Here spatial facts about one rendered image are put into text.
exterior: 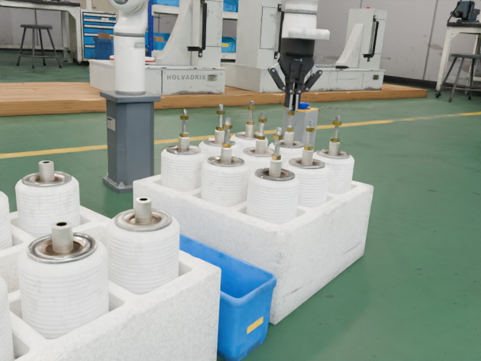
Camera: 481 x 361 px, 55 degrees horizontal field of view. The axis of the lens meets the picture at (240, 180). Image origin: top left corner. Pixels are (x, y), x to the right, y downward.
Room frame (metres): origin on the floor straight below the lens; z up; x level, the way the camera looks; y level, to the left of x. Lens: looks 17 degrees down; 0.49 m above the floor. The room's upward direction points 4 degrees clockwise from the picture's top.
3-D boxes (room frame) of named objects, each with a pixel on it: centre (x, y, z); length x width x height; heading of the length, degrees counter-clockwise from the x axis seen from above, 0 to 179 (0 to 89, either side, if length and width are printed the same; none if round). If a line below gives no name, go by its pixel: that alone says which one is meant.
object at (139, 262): (0.57, 0.13, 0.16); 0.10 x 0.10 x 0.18
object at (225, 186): (0.89, 0.03, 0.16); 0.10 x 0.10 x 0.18
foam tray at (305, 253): (0.98, -0.04, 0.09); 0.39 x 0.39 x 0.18; 53
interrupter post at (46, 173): (0.71, 0.31, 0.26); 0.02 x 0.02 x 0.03
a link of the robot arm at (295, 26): (1.06, -0.11, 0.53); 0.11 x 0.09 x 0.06; 14
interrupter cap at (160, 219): (0.57, 0.13, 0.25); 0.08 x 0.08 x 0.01
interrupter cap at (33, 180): (0.71, 0.31, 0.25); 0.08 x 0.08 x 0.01
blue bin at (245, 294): (0.72, 0.08, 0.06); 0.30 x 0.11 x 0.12; 52
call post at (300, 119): (1.26, -0.15, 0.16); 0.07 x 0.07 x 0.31; 53
